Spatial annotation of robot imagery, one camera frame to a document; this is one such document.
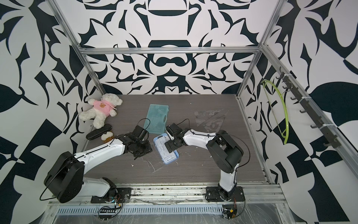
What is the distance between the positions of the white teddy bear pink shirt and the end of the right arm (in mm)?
497

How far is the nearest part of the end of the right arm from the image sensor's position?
2.23 ft

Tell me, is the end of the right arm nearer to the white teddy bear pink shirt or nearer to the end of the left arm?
the end of the left arm

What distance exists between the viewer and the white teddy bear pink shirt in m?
0.96
